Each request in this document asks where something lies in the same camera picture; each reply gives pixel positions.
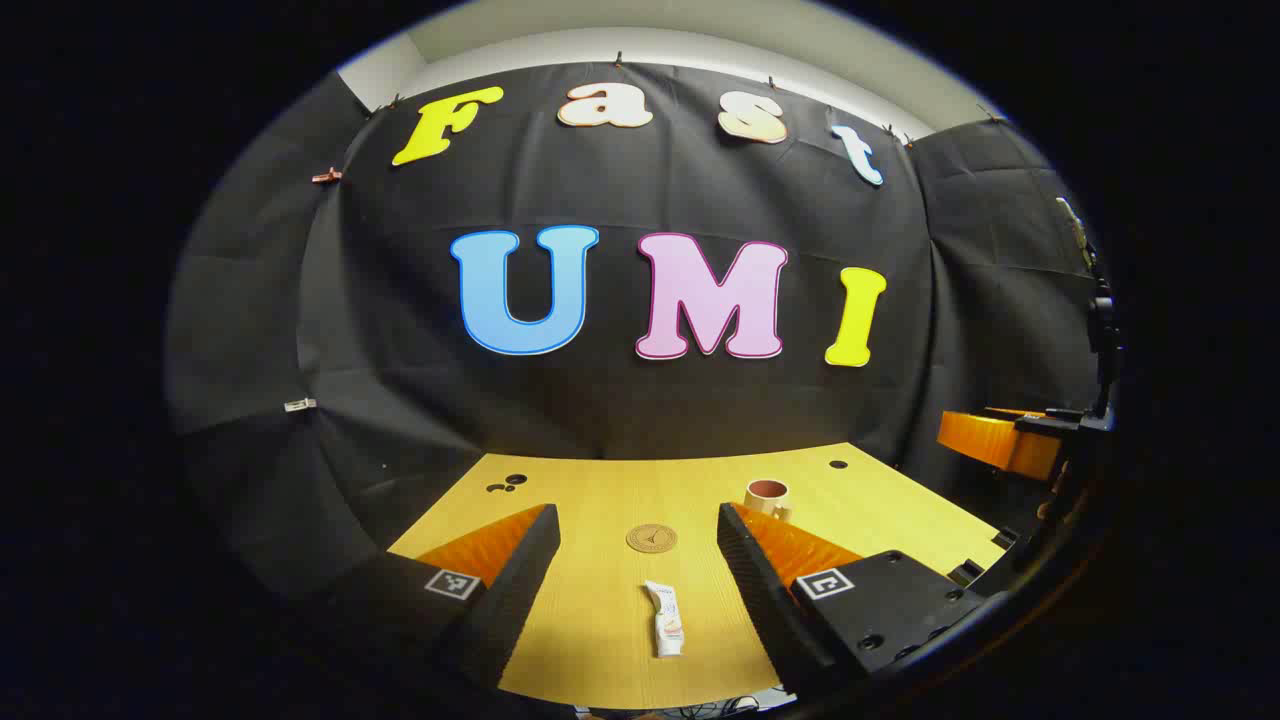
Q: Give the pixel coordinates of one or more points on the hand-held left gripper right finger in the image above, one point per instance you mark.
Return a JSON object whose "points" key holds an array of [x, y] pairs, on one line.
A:
{"points": [[755, 580]]}

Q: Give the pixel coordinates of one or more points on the white cloth clip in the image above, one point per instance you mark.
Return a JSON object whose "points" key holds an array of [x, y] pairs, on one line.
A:
{"points": [[299, 405]]}

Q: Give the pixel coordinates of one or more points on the white toothpaste tube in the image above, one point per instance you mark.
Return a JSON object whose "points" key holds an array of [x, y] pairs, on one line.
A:
{"points": [[666, 620]]}

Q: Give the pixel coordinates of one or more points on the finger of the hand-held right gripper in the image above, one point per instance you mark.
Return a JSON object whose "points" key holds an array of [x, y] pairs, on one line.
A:
{"points": [[990, 440]]}

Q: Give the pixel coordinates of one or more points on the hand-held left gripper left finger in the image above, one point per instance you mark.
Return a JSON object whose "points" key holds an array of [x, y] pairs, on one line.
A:
{"points": [[520, 580]]}

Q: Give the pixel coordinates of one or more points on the round cork coaster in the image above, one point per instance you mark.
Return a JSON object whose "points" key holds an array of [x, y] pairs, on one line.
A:
{"points": [[651, 538]]}

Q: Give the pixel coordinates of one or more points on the copper cloth clip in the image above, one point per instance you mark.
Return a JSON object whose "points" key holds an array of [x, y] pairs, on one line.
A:
{"points": [[327, 176]]}

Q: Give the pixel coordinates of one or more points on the beige cup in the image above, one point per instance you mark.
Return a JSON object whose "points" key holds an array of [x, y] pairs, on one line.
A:
{"points": [[766, 496]]}

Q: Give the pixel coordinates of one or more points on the wooden desktop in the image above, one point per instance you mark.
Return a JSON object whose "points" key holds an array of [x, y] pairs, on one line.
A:
{"points": [[600, 500]]}

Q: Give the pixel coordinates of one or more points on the black backdrop cloth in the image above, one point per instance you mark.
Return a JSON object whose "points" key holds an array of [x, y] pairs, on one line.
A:
{"points": [[620, 400]]}

